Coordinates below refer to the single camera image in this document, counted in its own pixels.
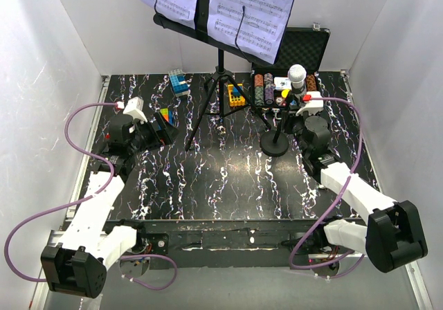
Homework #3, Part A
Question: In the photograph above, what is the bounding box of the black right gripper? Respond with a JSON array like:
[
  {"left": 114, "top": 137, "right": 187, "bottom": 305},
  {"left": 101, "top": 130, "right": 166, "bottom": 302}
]
[{"left": 280, "top": 105, "right": 314, "bottom": 156}]

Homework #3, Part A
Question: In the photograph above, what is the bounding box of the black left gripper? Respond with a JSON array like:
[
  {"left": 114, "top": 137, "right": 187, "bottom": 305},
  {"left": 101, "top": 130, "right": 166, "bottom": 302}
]
[{"left": 128, "top": 111, "right": 181, "bottom": 155}]

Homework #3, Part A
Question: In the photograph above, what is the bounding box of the black desktop microphone stand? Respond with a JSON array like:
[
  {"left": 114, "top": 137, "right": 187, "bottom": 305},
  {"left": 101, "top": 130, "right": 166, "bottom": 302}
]
[{"left": 260, "top": 93, "right": 294, "bottom": 157}]

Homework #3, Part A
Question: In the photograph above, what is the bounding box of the white microphone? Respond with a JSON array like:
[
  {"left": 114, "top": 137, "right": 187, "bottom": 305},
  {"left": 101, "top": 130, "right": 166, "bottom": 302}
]
[{"left": 287, "top": 64, "right": 307, "bottom": 100}]

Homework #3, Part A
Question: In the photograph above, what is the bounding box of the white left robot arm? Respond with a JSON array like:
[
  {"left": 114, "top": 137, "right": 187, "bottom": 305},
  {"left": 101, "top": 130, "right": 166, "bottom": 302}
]
[{"left": 41, "top": 112, "right": 179, "bottom": 298}]

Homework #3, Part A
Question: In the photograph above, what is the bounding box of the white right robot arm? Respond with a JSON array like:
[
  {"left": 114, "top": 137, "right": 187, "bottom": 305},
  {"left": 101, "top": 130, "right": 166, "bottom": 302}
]
[{"left": 282, "top": 111, "right": 428, "bottom": 273}]

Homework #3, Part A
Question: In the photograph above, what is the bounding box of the orange blue toy car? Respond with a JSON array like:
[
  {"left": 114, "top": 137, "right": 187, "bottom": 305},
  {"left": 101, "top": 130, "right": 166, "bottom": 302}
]
[{"left": 160, "top": 108, "right": 174, "bottom": 125}]

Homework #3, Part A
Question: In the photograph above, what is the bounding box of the yellow dealer chip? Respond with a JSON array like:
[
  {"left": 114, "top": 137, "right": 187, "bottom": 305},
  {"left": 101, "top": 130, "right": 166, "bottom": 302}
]
[{"left": 281, "top": 89, "right": 291, "bottom": 98}]

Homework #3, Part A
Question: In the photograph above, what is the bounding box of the playing card deck box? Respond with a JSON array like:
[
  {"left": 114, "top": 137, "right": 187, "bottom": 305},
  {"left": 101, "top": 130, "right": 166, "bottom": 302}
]
[{"left": 274, "top": 77, "right": 291, "bottom": 87}]

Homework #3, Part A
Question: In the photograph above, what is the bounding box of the blue white brick stack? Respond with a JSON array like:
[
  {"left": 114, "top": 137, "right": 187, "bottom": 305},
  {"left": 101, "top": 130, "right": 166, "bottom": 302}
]
[{"left": 168, "top": 69, "right": 190, "bottom": 97}]

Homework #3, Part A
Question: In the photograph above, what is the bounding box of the black poker chip case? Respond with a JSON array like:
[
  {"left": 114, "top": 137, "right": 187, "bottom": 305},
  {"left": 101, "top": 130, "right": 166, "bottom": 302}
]
[{"left": 250, "top": 27, "right": 330, "bottom": 109}]

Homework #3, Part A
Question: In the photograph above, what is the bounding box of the black tripod music stand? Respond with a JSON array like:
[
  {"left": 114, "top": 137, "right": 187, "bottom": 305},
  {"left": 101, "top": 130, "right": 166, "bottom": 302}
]
[{"left": 153, "top": 0, "right": 271, "bottom": 151}]

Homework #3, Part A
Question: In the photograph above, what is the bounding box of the right sheet music page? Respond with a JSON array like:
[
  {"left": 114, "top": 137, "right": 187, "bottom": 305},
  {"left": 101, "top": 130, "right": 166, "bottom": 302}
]
[{"left": 207, "top": 0, "right": 294, "bottom": 64}]

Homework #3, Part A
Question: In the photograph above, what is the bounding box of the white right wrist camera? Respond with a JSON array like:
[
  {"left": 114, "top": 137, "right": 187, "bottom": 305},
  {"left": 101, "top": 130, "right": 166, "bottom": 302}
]
[{"left": 296, "top": 91, "right": 324, "bottom": 116}]

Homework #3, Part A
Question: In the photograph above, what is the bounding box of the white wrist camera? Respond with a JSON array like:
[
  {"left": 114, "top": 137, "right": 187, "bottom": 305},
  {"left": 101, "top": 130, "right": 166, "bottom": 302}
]
[
  {"left": 123, "top": 97, "right": 147, "bottom": 123},
  {"left": 296, "top": 91, "right": 324, "bottom": 116}
]

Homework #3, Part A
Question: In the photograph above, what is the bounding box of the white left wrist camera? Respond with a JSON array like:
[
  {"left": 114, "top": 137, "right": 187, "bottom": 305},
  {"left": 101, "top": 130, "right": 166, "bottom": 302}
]
[{"left": 123, "top": 97, "right": 147, "bottom": 123}]

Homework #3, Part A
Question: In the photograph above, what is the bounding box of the yellow blue brick frame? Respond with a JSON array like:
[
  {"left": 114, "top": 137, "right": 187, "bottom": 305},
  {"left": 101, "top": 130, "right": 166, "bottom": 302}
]
[{"left": 228, "top": 84, "right": 246, "bottom": 108}]

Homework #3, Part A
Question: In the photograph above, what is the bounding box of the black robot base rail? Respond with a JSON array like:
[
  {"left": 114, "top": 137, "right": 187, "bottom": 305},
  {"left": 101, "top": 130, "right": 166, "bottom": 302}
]
[{"left": 107, "top": 219, "right": 350, "bottom": 271}]

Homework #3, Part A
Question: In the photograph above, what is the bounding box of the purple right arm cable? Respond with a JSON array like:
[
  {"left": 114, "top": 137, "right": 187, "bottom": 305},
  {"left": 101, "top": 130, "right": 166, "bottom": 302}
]
[{"left": 288, "top": 97, "right": 366, "bottom": 279}]

